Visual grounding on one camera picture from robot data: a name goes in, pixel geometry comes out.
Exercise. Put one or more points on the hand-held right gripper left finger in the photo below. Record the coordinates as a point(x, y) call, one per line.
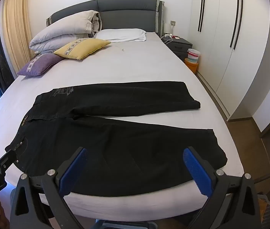
point(73, 171)

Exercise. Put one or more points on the grey upholstered headboard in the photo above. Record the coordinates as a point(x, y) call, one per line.
point(125, 12)

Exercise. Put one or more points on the folded pale duvet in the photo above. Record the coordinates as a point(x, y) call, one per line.
point(63, 28)

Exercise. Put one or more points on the white pillow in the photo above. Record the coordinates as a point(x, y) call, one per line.
point(123, 34)

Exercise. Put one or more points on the black pants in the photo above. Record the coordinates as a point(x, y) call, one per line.
point(115, 143)

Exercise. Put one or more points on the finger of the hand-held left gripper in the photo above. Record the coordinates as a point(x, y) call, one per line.
point(9, 158)

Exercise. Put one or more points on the white striped bucket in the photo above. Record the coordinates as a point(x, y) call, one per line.
point(193, 55)

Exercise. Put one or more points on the grey-blue plastic stool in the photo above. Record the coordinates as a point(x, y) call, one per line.
point(125, 224)

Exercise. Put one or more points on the white wardrobe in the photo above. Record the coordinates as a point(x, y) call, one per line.
point(235, 52)

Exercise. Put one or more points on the bed with white sheet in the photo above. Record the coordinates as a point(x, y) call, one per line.
point(137, 64)

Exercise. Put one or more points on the white table lamp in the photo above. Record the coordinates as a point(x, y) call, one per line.
point(167, 28)

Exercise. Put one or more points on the dark grey nightstand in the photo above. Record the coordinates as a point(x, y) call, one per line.
point(180, 46)

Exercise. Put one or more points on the purple patterned cushion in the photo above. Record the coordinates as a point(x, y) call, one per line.
point(39, 65)

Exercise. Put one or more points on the small red and white item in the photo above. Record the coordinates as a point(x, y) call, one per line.
point(176, 37)

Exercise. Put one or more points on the beige curtain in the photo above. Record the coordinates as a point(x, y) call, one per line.
point(17, 28)

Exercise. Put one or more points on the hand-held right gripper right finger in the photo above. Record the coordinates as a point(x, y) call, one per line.
point(196, 171)

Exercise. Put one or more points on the yellow patterned cushion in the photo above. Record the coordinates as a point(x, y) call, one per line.
point(82, 49)

